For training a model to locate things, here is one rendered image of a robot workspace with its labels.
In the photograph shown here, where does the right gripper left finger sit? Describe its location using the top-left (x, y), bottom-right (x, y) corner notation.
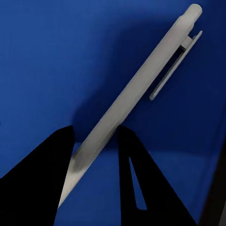
top-left (0, 125), bottom-right (74, 226)

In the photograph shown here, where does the pen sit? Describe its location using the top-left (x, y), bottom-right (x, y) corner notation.
top-left (58, 4), bottom-right (202, 207)

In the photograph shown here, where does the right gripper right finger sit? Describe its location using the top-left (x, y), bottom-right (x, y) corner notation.
top-left (118, 125), bottom-right (198, 226)

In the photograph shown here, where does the folder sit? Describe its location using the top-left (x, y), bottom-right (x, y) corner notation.
top-left (0, 0), bottom-right (226, 226)

